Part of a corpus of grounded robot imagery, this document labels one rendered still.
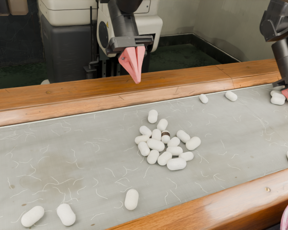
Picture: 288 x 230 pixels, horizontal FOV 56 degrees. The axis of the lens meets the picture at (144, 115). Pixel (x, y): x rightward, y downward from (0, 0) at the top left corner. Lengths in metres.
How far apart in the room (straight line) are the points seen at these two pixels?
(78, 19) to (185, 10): 1.93
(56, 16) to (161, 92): 0.71
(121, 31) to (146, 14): 0.51
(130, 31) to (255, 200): 0.43
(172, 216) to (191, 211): 0.03
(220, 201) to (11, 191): 0.34
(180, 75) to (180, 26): 2.34
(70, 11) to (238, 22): 1.81
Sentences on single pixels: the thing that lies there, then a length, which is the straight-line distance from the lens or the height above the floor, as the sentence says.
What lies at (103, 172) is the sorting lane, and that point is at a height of 0.74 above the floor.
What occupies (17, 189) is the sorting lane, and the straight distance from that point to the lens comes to 0.50.
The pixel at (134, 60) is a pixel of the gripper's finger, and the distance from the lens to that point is 0.61.
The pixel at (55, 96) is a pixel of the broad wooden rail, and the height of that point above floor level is 0.76.
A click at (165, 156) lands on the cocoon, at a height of 0.76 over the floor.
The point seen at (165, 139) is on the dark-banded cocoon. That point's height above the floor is 0.75.
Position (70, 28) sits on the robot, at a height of 0.68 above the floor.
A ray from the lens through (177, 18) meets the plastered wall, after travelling 3.06.
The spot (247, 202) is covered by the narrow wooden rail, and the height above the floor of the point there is 0.76.
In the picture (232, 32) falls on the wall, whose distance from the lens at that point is 2.81.
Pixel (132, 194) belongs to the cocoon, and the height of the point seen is 0.76.
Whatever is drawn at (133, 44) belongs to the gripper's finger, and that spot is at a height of 0.89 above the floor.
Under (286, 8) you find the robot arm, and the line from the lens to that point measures 0.83.
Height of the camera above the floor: 1.12
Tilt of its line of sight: 36 degrees down
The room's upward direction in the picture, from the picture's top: 7 degrees clockwise
